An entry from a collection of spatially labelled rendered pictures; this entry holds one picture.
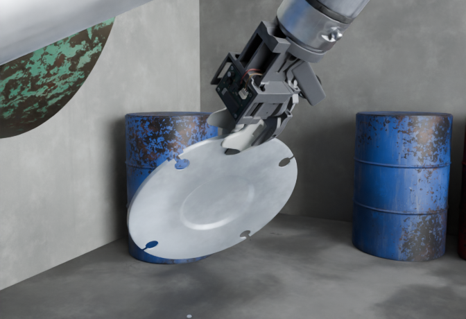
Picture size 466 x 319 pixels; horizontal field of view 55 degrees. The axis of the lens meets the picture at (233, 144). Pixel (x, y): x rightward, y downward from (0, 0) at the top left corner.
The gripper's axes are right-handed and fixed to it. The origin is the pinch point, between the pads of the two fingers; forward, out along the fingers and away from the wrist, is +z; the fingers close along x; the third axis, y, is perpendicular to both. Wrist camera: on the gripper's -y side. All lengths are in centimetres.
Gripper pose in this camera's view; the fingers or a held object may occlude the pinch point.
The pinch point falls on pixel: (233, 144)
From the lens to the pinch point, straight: 64.5
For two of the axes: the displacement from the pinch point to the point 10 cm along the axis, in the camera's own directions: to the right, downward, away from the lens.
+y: -7.5, 0.8, -6.6
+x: 4.7, 7.6, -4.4
